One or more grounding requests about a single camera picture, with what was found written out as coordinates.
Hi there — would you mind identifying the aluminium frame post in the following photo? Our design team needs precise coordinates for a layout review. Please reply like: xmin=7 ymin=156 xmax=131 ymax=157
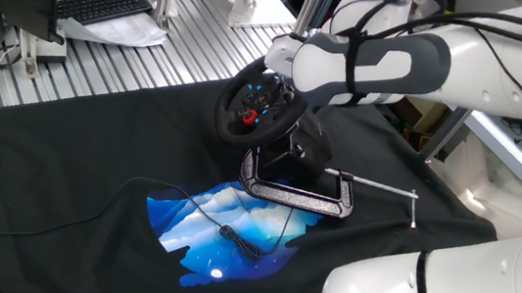
xmin=293 ymin=0 xmax=328 ymax=39

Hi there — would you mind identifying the aluminium diagonal strut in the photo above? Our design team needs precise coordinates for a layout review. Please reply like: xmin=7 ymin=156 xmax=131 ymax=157
xmin=419 ymin=103 xmax=473 ymax=169

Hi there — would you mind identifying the black USB cable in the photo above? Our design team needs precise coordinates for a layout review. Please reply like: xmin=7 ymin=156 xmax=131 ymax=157
xmin=0 ymin=159 xmax=296 ymax=269

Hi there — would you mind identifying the black racing steering wheel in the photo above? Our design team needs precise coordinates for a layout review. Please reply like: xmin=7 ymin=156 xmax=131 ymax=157
xmin=211 ymin=51 xmax=315 ymax=154

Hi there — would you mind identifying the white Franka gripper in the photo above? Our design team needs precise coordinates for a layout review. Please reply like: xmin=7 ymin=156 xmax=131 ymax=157
xmin=262 ymin=32 xmax=305 ymax=80

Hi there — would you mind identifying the white crumpled paper sheet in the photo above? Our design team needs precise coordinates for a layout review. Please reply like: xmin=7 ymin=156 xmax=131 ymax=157
xmin=55 ymin=3 xmax=171 ymax=52

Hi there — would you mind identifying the white stand with base plate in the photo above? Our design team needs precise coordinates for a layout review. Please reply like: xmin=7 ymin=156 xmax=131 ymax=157
xmin=226 ymin=0 xmax=300 ymax=36

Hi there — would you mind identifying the aluminium bracket foot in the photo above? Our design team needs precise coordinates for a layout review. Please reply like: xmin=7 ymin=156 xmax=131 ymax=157
xmin=12 ymin=27 xmax=44 ymax=80

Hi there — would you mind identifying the black computer keyboard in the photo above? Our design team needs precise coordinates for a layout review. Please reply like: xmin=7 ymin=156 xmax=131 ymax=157
xmin=55 ymin=0 xmax=155 ymax=34

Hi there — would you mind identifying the black cloth with blue print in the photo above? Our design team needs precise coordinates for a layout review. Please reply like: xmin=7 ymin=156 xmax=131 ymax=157
xmin=0 ymin=52 xmax=512 ymax=293

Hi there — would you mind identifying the black metal C-clamp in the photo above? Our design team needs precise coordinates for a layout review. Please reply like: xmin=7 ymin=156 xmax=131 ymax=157
xmin=235 ymin=144 xmax=423 ymax=230

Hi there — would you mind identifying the aluminium shelf rail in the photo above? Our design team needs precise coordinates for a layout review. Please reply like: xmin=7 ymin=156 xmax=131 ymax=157
xmin=448 ymin=107 xmax=522 ymax=197

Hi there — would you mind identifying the black steering wheel base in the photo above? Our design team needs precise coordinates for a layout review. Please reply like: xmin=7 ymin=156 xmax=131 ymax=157
xmin=256 ymin=102 xmax=339 ymax=193

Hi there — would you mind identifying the beige cardboard box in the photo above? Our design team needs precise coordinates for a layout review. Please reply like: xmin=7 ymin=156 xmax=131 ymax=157
xmin=398 ymin=96 xmax=448 ymax=136

